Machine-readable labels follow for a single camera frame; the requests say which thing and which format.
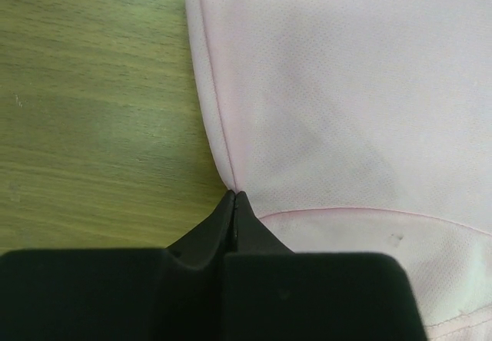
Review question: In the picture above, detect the pink t shirt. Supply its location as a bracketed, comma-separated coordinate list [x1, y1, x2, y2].
[185, 0, 491, 340]

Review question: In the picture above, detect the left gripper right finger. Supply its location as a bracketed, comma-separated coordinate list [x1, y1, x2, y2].
[224, 193, 426, 340]

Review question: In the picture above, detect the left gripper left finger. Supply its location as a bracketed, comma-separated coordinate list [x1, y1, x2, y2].
[1, 192, 235, 340]

